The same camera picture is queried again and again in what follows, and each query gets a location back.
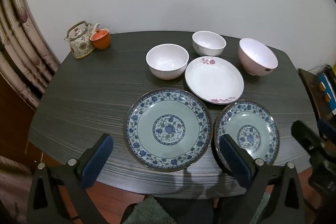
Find blue box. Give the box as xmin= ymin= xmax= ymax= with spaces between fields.
xmin=318 ymin=73 xmax=336 ymax=115

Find white bowl with printed side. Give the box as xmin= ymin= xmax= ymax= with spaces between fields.
xmin=192 ymin=31 xmax=227 ymax=57

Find beige patterned curtain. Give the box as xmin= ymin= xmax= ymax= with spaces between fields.
xmin=0 ymin=0 xmax=60 ymax=110

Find white plate with pink flowers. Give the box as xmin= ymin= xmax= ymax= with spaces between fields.
xmin=184 ymin=56 xmax=244 ymax=104

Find orange cup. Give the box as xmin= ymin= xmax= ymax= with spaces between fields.
xmin=90 ymin=29 xmax=111 ymax=50

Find large blue floral plate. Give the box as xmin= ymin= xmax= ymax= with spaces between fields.
xmin=123 ymin=88 xmax=213 ymax=172

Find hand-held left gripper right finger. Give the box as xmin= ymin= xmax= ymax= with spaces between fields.
xmin=219 ymin=134 xmax=306 ymax=224

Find person's dark trousers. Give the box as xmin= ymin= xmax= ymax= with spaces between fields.
xmin=156 ymin=197 xmax=219 ymax=224

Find pink bowl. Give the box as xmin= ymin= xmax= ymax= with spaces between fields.
xmin=238 ymin=38 xmax=278 ymax=76

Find dark wooden side shelf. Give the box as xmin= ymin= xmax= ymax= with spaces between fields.
xmin=298 ymin=64 xmax=336 ymax=123

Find plain white bowl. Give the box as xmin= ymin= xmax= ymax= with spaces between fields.
xmin=146 ymin=44 xmax=189 ymax=80

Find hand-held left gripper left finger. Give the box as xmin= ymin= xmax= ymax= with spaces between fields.
xmin=26 ymin=133 xmax=114 ymax=224

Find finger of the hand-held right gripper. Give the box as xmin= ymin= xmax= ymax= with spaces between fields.
xmin=291 ymin=120 xmax=326 ymax=159
xmin=318 ymin=118 xmax=336 ymax=151

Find small blue floral plate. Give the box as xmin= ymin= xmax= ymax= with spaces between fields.
xmin=213 ymin=100 xmax=280 ymax=177

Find floral ceramic teapot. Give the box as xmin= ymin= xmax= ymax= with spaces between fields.
xmin=64 ymin=21 xmax=101 ymax=59

